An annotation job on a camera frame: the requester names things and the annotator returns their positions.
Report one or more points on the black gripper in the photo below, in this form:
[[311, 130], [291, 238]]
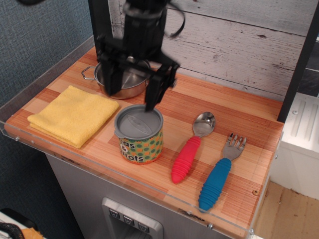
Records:
[[142, 41]]

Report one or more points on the peas and carrots can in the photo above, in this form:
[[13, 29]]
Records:
[[140, 134]]

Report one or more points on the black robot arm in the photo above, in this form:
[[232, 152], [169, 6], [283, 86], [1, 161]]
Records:
[[146, 9]]

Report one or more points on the stainless steel pot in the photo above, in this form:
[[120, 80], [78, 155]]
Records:
[[134, 81]]

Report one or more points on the folded yellow cloth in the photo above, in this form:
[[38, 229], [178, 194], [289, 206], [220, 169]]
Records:
[[74, 116]]

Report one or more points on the clear acrylic edge guard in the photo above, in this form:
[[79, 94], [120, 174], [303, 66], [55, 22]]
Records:
[[97, 178]]

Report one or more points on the grey dispenser button panel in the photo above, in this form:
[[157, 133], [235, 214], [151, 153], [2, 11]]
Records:
[[126, 223]]

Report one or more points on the white toy cabinet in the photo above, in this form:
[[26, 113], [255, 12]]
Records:
[[296, 162]]

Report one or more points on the orange object bottom left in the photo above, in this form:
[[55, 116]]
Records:
[[31, 233]]

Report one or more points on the black left frame post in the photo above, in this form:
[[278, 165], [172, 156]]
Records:
[[101, 25]]

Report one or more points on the black frame post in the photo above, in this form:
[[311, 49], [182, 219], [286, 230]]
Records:
[[101, 25], [300, 66]]

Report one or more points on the red handled spoon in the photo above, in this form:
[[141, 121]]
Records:
[[202, 126]]

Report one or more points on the blue handled fork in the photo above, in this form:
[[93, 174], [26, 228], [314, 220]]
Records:
[[213, 186]]

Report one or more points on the black right frame post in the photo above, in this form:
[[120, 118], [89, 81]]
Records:
[[300, 66]]

